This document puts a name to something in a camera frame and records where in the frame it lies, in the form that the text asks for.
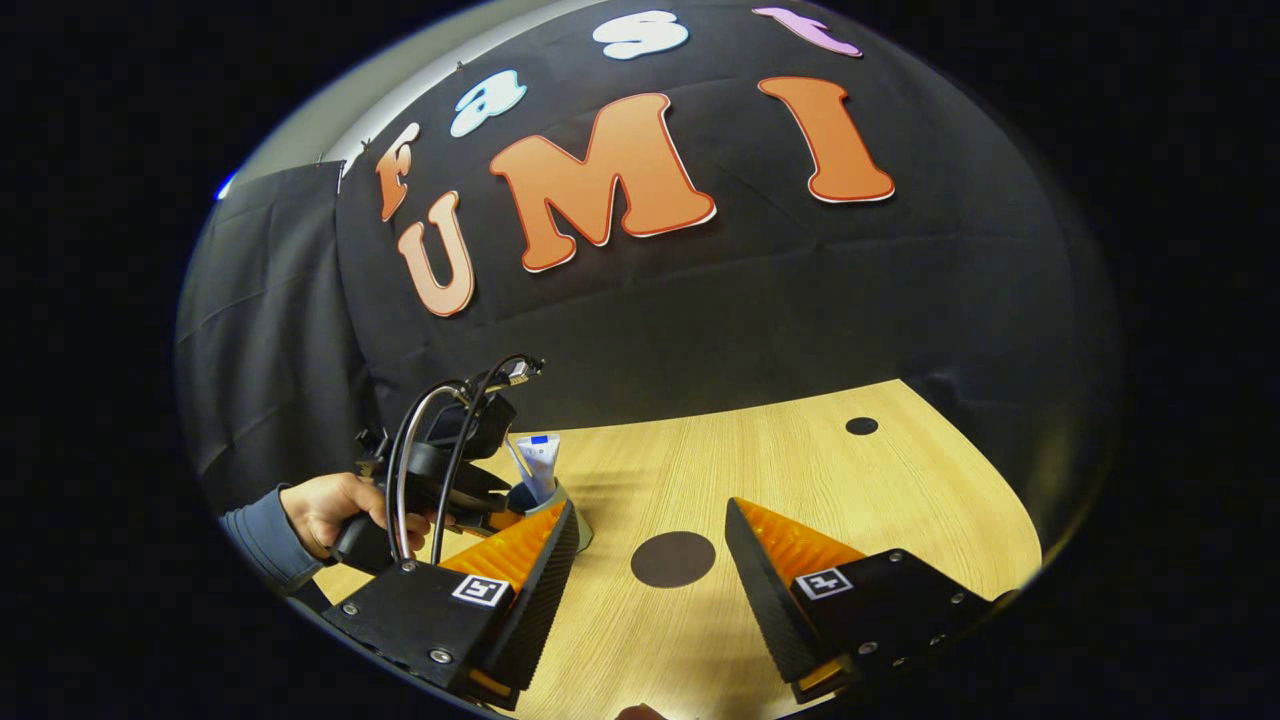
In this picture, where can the round dark brown coaster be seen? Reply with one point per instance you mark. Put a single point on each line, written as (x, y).
(673, 559)

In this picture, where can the black backdrop cloth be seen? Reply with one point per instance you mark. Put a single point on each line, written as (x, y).
(800, 300)

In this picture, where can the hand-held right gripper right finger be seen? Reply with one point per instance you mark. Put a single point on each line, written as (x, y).
(770, 600)

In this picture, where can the wooden desktop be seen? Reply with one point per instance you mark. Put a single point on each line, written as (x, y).
(800, 470)

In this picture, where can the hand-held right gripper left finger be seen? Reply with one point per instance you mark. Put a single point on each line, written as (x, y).
(540, 600)

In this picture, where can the white toothpaste tube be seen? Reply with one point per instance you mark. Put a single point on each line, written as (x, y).
(541, 465)

